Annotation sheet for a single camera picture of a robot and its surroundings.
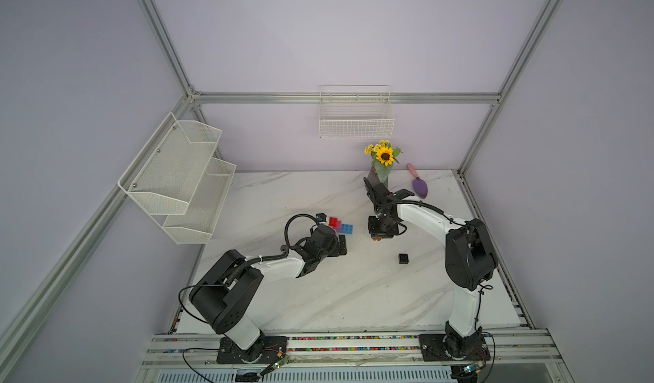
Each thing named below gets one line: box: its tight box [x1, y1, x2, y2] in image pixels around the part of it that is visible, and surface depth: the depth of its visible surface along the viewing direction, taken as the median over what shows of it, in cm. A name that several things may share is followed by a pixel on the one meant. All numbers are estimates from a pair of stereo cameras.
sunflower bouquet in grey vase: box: [364, 139, 403, 189], surface depth 95 cm
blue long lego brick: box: [336, 223, 355, 235], surface depth 101 cm
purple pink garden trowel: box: [406, 162, 429, 200], surface depth 116 cm
